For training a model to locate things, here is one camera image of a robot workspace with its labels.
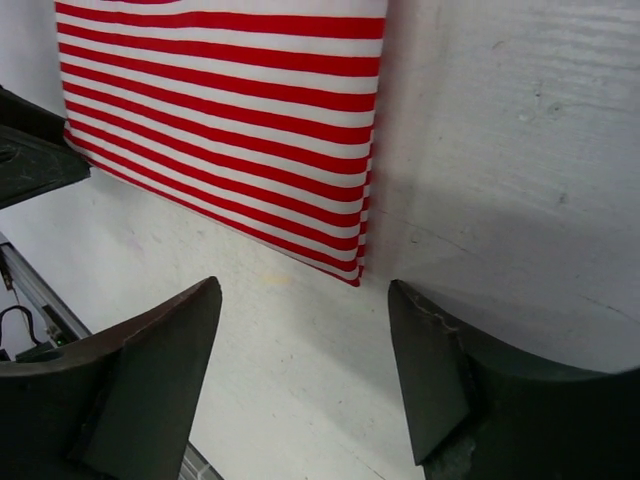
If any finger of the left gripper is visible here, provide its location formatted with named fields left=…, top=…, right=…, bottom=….
left=0, top=88, right=90, bottom=208

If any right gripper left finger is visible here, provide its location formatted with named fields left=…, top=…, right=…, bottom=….
left=1, top=277, right=222, bottom=479

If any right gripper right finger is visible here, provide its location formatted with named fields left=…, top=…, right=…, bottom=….
left=388, top=280, right=639, bottom=479

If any red striped tank top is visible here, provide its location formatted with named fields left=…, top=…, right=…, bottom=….
left=54, top=1, right=388, bottom=285

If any aluminium rail frame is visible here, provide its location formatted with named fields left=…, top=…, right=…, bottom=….
left=1, top=235, right=222, bottom=479

